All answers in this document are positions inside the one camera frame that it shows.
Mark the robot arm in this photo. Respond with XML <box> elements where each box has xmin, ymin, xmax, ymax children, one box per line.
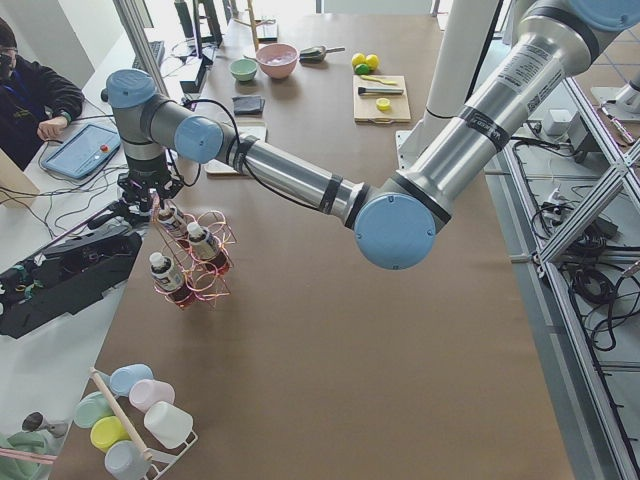
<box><xmin>106</xmin><ymin>1</ymin><xmax>639</xmax><ymax>270</ymax></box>

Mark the steel muddler black tip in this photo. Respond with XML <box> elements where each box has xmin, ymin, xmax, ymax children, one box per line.
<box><xmin>357</xmin><ymin>86</ymin><xmax>404</xmax><ymax>96</ymax></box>

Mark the aluminium frame post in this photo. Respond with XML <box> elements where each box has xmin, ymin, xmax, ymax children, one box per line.
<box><xmin>113</xmin><ymin>0</ymin><xmax>169</xmax><ymax>96</ymax></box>

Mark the yellow plastic knife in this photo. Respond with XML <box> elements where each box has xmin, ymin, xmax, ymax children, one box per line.
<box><xmin>360</xmin><ymin>75</ymin><xmax>398</xmax><ymax>85</ymax></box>

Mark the green bowl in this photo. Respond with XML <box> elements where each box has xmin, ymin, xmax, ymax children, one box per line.
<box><xmin>229</xmin><ymin>58</ymin><xmax>258</xmax><ymax>82</ymax></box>

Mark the steel ice scoop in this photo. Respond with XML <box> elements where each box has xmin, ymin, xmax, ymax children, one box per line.
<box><xmin>299</xmin><ymin>46</ymin><xmax>346</xmax><ymax>63</ymax></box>

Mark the black equipment case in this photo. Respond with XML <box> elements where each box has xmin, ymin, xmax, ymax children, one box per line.
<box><xmin>1</xmin><ymin>200</ymin><xmax>150</xmax><ymax>339</ymax></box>

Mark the copper wire bottle basket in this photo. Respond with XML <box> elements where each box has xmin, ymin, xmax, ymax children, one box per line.
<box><xmin>147</xmin><ymin>196</ymin><xmax>236</xmax><ymax>309</ymax></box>

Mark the pink plastic cup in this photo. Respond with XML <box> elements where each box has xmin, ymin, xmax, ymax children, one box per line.
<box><xmin>128</xmin><ymin>379</ymin><xmax>175</xmax><ymax>413</ymax></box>

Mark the yellow plastic cup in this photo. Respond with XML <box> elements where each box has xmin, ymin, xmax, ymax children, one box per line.
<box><xmin>90</xmin><ymin>415</ymin><xmax>130</xmax><ymax>453</ymax></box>

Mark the tea bottle white cap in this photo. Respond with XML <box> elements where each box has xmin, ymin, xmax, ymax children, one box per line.
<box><xmin>157</xmin><ymin>203</ymin><xmax>188</xmax><ymax>241</ymax></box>
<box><xmin>187</xmin><ymin>221</ymin><xmax>230</xmax><ymax>275</ymax></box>
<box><xmin>149</xmin><ymin>252</ymin><xmax>195</xmax><ymax>307</ymax></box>

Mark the grey plastic cup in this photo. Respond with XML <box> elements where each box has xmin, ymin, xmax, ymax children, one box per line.
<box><xmin>104</xmin><ymin>440</ymin><xmax>151</xmax><ymax>480</ymax></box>

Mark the half lemon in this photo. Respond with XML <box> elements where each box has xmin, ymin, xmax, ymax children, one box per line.
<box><xmin>376</xmin><ymin>98</ymin><xmax>391</xmax><ymax>111</ymax></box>

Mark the cream rabbit tray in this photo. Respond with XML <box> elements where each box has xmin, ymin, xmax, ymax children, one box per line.
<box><xmin>204</xmin><ymin>119</ymin><xmax>269</xmax><ymax>177</ymax></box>

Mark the blue teach pendant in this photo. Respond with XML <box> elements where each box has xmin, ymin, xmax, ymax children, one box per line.
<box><xmin>42</xmin><ymin>124</ymin><xmax>121</xmax><ymax>180</ymax></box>

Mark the seated person dark jacket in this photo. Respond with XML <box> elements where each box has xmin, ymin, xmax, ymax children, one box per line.
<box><xmin>1</xmin><ymin>21</ymin><xmax>85</xmax><ymax>169</ymax></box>

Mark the white plastic cup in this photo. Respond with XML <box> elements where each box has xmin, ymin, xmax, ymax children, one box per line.
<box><xmin>144</xmin><ymin>401</ymin><xmax>194</xmax><ymax>449</ymax></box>

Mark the blue plastic cup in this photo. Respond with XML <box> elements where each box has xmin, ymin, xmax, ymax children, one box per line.
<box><xmin>109</xmin><ymin>363</ymin><xmax>154</xmax><ymax>396</ymax></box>

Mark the green plastic cup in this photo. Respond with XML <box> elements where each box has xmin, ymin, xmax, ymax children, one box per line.
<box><xmin>73</xmin><ymin>391</ymin><xmax>113</xmax><ymax>429</ymax></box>

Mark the grey folded cloth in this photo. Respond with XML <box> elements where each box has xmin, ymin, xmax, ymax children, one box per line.
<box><xmin>232</xmin><ymin>95</ymin><xmax>266</xmax><ymax>116</ymax></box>

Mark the wooden cup tree stand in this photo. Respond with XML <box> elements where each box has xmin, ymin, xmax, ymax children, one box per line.
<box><xmin>234</xmin><ymin>0</ymin><xmax>278</xmax><ymax>52</ymax></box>

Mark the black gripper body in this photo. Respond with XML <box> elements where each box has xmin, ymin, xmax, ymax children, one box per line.
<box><xmin>117</xmin><ymin>170</ymin><xmax>183</xmax><ymax>214</ymax></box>

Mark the pink bowl with ice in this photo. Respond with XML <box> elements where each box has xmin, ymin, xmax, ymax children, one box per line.
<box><xmin>256</xmin><ymin>43</ymin><xmax>299</xmax><ymax>80</ymax></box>

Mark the black keyboard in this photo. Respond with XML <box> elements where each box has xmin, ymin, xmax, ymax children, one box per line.
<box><xmin>130</xmin><ymin>40</ymin><xmax>166</xmax><ymax>69</ymax></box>

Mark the bamboo cutting board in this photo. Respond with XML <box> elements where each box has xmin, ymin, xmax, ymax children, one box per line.
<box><xmin>352</xmin><ymin>75</ymin><xmax>411</xmax><ymax>124</ymax></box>

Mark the white cup rack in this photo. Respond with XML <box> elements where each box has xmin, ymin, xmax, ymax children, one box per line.
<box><xmin>89</xmin><ymin>367</ymin><xmax>199</xmax><ymax>479</ymax></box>

